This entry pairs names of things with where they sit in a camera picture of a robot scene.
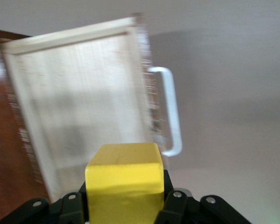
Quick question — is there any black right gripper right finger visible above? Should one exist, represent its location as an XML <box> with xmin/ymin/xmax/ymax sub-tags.
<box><xmin>155</xmin><ymin>170</ymin><xmax>252</xmax><ymax>224</ymax></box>

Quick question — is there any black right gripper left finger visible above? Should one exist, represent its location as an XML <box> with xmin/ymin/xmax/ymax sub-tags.
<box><xmin>0</xmin><ymin>183</ymin><xmax>87</xmax><ymax>224</ymax></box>

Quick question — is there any yellow cube block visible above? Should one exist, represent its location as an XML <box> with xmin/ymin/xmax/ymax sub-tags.
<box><xmin>84</xmin><ymin>142</ymin><xmax>165</xmax><ymax>224</ymax></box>

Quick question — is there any light wood drawer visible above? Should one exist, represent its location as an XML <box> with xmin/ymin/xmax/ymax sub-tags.
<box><xmin>0</xmin><ymin>13</ymin><xmax>183</xmax><ymax>203</ymax></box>

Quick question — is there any dark brown wooden cabinet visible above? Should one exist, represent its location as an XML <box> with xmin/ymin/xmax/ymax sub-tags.
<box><xmin>0</xmin><ymin>28</ymin><xmax>52</xmax><ymax>224</ymax></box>

